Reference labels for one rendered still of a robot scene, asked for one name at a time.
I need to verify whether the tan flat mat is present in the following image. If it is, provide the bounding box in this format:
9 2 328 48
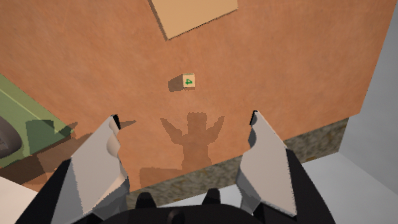
152 0 238 39

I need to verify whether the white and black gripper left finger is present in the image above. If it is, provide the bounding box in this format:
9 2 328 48
15 114 130 224

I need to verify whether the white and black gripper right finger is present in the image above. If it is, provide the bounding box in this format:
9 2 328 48
235 110 336 224

